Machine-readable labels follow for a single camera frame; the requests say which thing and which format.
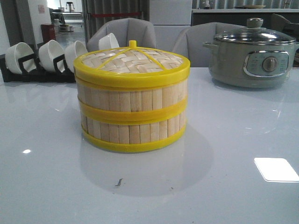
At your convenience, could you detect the bamboo steamer base tier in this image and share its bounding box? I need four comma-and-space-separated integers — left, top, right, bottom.
81, 111, 187, 153

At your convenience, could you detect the woven bamboo steamer lid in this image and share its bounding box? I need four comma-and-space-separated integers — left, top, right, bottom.
73, 40, 190, 91

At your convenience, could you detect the glass pot lid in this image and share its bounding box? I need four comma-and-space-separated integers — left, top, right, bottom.
214, 18, 296, 45

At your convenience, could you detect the grey chair left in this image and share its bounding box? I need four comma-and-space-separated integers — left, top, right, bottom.
86, 18, 157, 51

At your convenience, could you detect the black dish rack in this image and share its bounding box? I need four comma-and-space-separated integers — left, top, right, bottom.
0, 49, 76, 83

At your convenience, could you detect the white bowl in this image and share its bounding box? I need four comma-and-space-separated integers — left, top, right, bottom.
98, 33, 119, 50
39, 40, 64, 72
5, 42, 34, 74
64, 41, 88, 73

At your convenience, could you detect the white bowl far left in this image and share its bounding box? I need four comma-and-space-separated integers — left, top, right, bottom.
5, 42, 34, 74

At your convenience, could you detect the green electric cooking pot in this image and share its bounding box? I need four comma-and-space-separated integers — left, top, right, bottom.
202, 39, 299, 89

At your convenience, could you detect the grey chair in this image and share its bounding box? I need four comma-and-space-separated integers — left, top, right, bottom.
171, 22, 241, 67
86, 18, 157, 51

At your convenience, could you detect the white bowl rightmost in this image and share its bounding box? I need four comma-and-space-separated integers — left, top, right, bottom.
98, 33, 119, 50

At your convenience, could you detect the grey chair right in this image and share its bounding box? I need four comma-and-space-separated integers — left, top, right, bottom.
171, 22, 241, 67

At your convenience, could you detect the red bin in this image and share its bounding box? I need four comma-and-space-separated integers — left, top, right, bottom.
41, 24, 56, 43

